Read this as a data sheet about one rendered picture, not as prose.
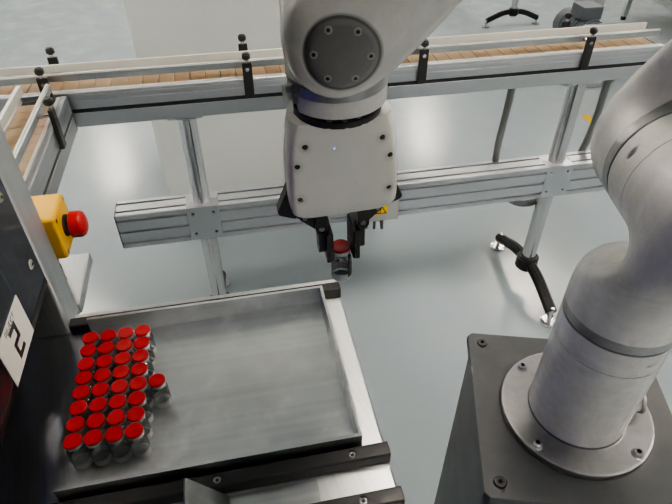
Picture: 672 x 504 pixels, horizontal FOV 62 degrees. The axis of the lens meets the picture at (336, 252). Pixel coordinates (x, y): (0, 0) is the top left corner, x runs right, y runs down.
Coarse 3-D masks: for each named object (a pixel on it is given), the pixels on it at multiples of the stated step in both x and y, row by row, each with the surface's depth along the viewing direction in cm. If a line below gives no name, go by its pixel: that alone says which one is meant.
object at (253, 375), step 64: (128, 320) 81; (192, 320) 83; (256, 320) 84; (320, 320) 84; (192, 384) 75; (256, 384) 75; (320, 384) 75; (192, 448) 67; (256, 448) 67; (320, 448) 65
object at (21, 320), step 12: (12, 312) 62; (24, 312) 65; (24, 324) 65; (12, 336) 61; (24, 336) 64; (0, 348) 58; (12, 348) 61; (12, 360) 61; (24, 360) 64; (12, 372) 60
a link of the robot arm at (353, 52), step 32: (288, 0) 34; (320, 0) 31; (352, 0) 31; (384, 0) 31; (416, 0) 31; (448, 0) 32; (288, 32) 33; (320, 32) 32; (352, 32) 32; (384, 32) 32; (416, 32) 33; (288, 64) 35; (320, 64) 33; (352, 64) 33; (384, 64) 34
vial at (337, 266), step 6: (348, 252) 59; (336, 258) 59; (342, 258) 59; (348, 258) 59; (336, 264) 59; (342, 264) 59; (336, 270) 60; (342, 270) 60; (336, 276) 61; (342, 276) 60
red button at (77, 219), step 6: (78, 210) 83; (72, 216) 81; (78, 216) 82; (84, 216) 83; (72, 222) 81; (78, 222) 81; (84, 222) 82; (72, 228) 81; (78, 228) 82; (84, 228) 82; (72, 234) 82; (78, 234) 82; (84, 234) 83
